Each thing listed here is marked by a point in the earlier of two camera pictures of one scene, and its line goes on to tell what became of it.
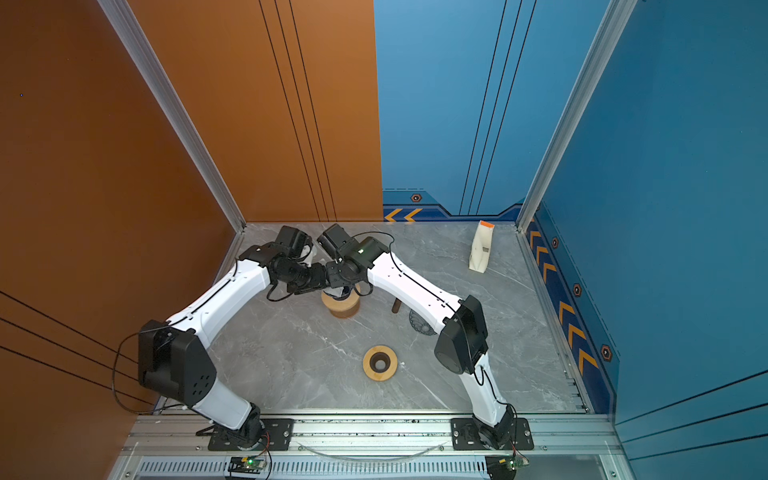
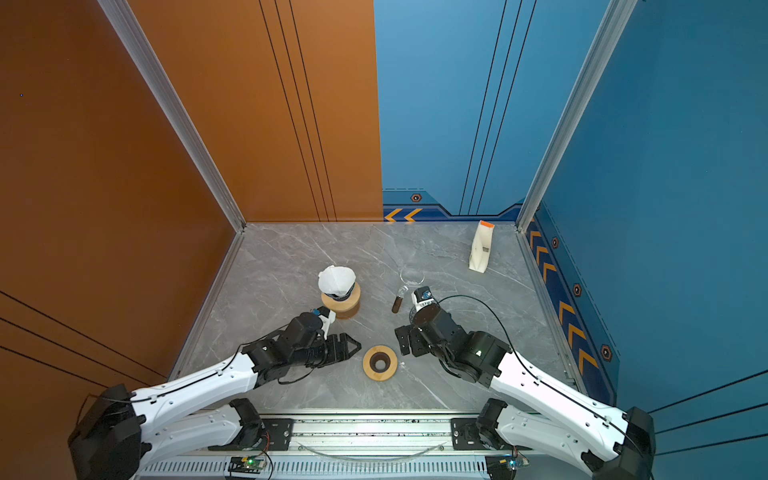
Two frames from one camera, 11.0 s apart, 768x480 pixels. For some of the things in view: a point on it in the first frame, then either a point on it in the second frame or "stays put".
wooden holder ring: [380, 363] stays put
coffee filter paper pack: [482, 247] stays put
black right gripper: [333, 277] → [415, 335]
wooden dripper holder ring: [347, 307] stays put
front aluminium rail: [170, 447] stays put
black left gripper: [320, 280] → [345, 348]
